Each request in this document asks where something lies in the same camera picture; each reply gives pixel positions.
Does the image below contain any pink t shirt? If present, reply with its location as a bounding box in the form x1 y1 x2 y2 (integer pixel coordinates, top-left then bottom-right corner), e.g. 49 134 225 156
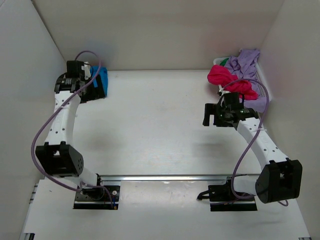
207 64 259 100

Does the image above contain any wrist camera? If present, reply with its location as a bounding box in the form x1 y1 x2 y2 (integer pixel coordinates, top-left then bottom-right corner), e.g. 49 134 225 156
217 84 230 97
82 61 92 80

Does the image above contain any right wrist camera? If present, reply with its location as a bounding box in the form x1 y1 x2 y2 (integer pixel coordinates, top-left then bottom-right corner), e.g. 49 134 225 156
217 84 230 97

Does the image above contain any white plastic basket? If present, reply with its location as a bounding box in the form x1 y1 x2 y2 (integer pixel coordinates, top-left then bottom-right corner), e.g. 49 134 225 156
213 57 273 110

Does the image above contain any aluminium table edge rail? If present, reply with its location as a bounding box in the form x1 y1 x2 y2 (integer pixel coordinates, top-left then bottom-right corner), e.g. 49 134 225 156
44 69 281 182

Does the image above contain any green t shirt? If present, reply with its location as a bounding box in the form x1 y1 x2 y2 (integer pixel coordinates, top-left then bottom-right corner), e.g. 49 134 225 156
219 58 229 67

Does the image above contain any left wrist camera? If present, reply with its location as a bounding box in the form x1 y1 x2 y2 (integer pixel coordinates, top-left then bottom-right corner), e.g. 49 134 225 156
82 61 92 80

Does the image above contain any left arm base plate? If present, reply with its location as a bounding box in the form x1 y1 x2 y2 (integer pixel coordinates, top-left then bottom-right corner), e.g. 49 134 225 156
73 185 121 210

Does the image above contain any lavender t shirt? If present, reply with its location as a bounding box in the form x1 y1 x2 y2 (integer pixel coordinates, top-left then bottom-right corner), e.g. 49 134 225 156
224 48 267 113

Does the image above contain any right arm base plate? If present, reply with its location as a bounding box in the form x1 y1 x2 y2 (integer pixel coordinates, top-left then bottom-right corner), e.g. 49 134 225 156
196 183 258 212

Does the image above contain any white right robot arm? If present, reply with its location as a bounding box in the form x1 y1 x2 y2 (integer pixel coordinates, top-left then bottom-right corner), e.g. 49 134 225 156
202 92 303 204

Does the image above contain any blue t shirt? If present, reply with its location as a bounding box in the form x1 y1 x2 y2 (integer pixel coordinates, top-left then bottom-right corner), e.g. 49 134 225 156
90 66 108 99

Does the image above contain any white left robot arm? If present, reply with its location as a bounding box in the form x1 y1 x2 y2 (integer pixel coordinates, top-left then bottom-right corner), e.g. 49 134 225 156
31 60 108 199

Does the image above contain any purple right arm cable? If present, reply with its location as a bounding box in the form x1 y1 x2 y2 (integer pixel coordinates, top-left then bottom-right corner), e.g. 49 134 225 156
209 78 289 207

